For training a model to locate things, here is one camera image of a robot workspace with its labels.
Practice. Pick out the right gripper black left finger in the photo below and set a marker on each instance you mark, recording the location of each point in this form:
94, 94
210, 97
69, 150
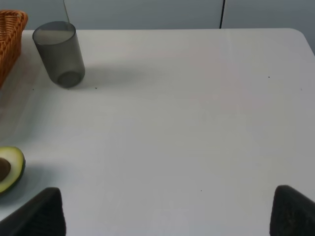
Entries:
40, 216

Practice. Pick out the grey translucent cup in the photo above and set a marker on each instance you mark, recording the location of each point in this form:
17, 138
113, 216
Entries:
58, 47

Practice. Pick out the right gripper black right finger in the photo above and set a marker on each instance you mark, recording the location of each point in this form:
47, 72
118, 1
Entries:
293, 214

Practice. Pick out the halved avocado with pit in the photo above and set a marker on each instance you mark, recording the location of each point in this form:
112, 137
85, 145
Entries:
12, 165

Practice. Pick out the orange wicker basket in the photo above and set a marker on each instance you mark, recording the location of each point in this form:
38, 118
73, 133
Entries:
12, 24

